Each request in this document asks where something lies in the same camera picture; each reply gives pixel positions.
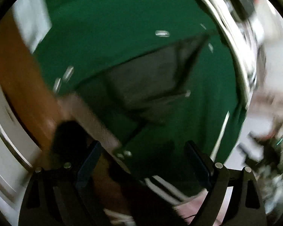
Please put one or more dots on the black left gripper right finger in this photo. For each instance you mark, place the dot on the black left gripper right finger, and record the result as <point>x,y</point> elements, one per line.
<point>237,190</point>

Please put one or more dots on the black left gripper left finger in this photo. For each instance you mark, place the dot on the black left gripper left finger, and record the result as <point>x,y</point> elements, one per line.
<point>78,187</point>

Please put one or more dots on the green white varsity jacket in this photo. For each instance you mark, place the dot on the green white varsity jacket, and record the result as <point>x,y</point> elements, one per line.
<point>131,62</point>

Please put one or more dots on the floral plush bed blanket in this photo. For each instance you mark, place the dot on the floral plush bed blanket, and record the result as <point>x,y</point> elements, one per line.
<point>239,112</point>

